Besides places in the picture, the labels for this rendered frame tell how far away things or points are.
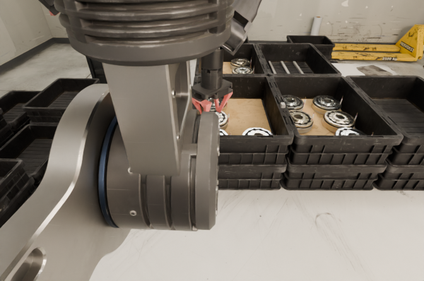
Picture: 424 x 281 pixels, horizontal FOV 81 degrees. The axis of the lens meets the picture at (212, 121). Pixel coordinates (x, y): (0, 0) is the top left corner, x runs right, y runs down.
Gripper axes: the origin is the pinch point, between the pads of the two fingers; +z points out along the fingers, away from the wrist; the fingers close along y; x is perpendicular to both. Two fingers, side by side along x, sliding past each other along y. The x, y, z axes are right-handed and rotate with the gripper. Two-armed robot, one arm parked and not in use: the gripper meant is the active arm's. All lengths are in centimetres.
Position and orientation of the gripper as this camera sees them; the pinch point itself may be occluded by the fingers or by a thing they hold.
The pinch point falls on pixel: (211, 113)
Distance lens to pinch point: 72.3
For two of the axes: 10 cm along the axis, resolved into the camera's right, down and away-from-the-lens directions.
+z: -0.1, 8.2, 5.7
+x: 7.1, 4.1, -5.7
